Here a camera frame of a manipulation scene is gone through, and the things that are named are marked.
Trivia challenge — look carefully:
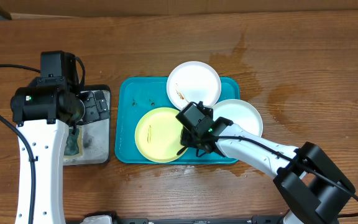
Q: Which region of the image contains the yellow-green plate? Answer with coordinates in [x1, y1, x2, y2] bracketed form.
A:
[134, 107, 183, 163]

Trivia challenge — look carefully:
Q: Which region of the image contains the green and yellow sponge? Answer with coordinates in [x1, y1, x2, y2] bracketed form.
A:
[64, 128, 83, 157]

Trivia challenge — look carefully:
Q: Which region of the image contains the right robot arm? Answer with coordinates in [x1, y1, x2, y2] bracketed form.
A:
[176, 102, 356, 223]

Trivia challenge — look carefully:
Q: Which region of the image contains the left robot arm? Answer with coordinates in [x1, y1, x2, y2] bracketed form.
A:
[11, 51, 111, 223]

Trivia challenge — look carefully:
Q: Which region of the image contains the black tray with soapy water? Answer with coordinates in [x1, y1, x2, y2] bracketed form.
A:
[63, 85, 111, 166]

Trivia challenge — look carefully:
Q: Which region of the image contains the teal plastic serving tray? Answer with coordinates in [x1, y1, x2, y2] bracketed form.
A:
[114, 77, 240, 165]

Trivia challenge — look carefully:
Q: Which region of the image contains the pink-rimmed white plate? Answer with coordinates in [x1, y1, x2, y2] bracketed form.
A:
[167, 61, 222, 110]

